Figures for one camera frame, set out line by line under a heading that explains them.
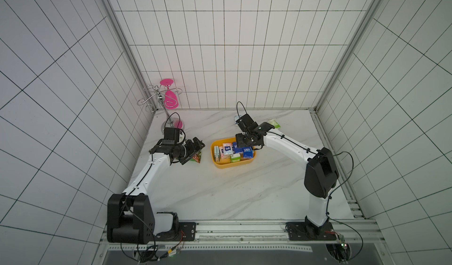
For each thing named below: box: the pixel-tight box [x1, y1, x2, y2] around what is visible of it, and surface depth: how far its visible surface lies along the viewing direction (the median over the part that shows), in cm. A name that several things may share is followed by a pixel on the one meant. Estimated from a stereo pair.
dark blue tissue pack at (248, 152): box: [243, 146, 254, 159], surface depth 91 cm
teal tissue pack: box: [213, 145, 221, 162], surface depth 94 cm
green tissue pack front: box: [230, 153, 241, 164], surface depth 91 cm
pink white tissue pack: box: [218, 146, 225, 160], surface depth 96 cm
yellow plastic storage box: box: [210, 137, 257, 170], surface depth 94 cm
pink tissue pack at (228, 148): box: [222, 142, 234, 156], surface depth 95 cm
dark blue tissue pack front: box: [233, 141, 245, 154], surface depth 94 cm
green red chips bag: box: [190, 151, 202, 164], surface depth 95 cm
